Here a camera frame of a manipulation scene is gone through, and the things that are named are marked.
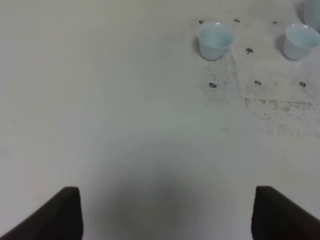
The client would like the light blue teacup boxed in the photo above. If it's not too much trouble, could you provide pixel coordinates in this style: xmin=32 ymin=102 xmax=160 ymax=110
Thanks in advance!
xmin=197 ymin=22 xmax=235 ymax=61
xmin=283 ymin=23 xmax=320 ymax=61

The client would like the left light blue teacup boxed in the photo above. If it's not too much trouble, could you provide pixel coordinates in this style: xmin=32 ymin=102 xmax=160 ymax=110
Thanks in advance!
xmin=197 ymin=22 xmax=235 ymax=61

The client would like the light blue porcelain teapot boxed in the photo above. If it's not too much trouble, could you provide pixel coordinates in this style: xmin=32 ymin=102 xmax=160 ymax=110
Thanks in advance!
xmin=303 ymin=0 xmax=320 ymax=32

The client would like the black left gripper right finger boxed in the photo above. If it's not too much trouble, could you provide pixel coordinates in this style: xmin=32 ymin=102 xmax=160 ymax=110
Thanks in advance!
xmin=251 ymin=186 xmax=320 ymax=240

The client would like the right light blue teacup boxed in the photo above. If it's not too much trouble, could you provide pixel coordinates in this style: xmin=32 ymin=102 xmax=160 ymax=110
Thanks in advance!
xmin=283 ymin=23 xmax=320 ymax=61

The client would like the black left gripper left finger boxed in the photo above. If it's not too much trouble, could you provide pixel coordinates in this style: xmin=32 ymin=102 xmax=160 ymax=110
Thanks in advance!
xmin=0 ymin=186 xmax=84 ymax=240

